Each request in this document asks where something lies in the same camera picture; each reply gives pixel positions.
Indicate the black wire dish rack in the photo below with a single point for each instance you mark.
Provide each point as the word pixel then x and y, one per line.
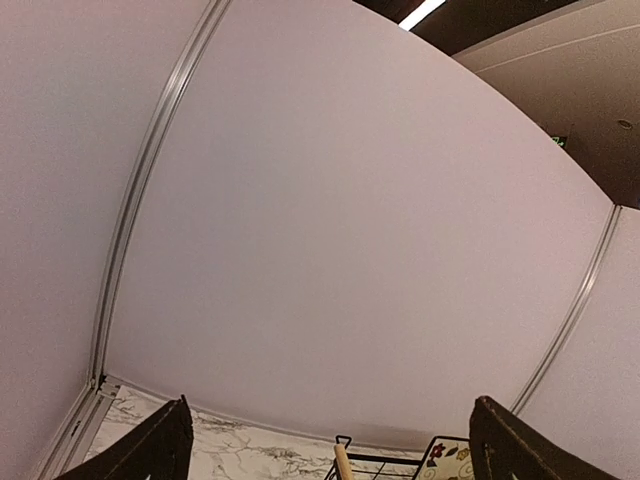
pixel 377 465

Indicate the square floral ceramic plate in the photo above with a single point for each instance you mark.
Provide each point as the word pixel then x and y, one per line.
pixel 446 458

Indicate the left wooden rack handle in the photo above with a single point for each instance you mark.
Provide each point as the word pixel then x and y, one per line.
pixel 343 466

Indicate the right aluminium wall post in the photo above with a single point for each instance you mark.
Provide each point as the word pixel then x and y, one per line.
pixel 573 315

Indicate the ceiling strip light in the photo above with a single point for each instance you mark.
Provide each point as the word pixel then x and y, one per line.
pixel 426 8

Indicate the aluminium wall post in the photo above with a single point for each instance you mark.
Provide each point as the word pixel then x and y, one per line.
pixel 573 315
pixel 66 449

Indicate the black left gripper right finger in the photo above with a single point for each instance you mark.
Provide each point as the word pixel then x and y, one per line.
pixel 504 447

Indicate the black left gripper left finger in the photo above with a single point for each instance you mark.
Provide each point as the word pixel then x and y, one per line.
pixel 158 448

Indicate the left aluminium wall post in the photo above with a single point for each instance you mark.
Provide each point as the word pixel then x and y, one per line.
pixel 66 449

